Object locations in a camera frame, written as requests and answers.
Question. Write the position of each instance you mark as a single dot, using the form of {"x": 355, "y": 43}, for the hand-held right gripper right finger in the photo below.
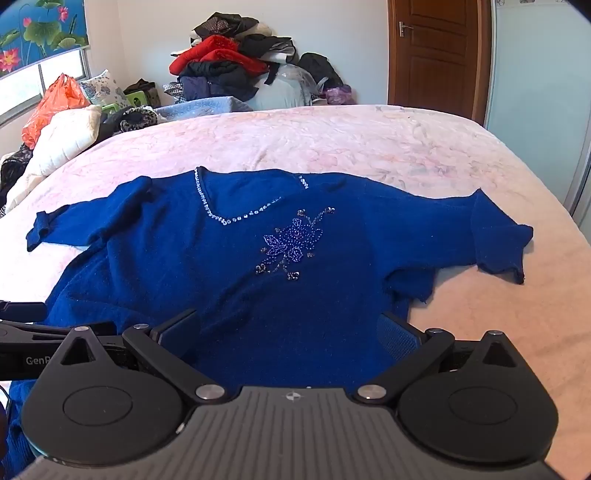
{"x": 396, "y": 339}

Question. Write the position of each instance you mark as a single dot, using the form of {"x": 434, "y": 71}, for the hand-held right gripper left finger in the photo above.
{"x": 181, "y": 333}

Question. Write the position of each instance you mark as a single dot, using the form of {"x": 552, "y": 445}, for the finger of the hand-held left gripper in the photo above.
{"x": 32, "y": 331}
{"x": 23, "y": 311}

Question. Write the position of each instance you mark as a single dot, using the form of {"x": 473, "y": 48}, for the blue beaded sweater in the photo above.
{"x": 258, "y": 286}

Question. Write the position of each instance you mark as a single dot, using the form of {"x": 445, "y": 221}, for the dark striped clothes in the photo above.
{"x": 14, "y": 170}

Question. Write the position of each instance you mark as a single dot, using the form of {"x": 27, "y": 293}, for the dark fuzzy clothes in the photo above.
{"x": 131, "y": 119}

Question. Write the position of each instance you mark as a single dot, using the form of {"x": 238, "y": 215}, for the pile of clothes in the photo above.
{"x": 221, "y": 64}

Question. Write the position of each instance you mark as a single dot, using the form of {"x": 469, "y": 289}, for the white down jacket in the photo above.
{"x": 60, "y": 138}

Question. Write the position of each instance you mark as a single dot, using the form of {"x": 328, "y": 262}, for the orange plastic bag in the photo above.
{"x": 53, "y": 104}

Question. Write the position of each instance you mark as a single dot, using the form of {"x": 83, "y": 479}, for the pink bed blanket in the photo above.
{"x": 323, "y": 138}

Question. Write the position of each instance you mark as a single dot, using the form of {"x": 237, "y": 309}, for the light blue blanket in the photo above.
{"x": 203, "y": 107}

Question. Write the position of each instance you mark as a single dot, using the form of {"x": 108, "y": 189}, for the floral pillow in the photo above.
{"x": 104, "y": 90}

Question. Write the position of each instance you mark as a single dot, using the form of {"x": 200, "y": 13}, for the green box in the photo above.
{"x": 136, "y": 98}

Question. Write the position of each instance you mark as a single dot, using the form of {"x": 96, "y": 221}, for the window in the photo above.
{"x": 55, "y": 74}

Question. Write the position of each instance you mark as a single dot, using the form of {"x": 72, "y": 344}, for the black bag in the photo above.
{"x": 141, "y": 86}

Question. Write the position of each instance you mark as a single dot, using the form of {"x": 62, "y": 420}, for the purple plastic bag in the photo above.
{"x": 339, "y": 94}

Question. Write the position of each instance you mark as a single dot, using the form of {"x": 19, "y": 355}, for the frosted glass wardrobe door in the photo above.
{"x": 535, "y": 92}

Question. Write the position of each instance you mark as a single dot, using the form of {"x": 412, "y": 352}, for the lotus print roller blind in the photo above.
{"x": 41, "y": 27}

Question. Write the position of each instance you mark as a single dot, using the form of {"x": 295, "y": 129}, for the brown wooden door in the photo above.
{"x": 436, "y": 55}

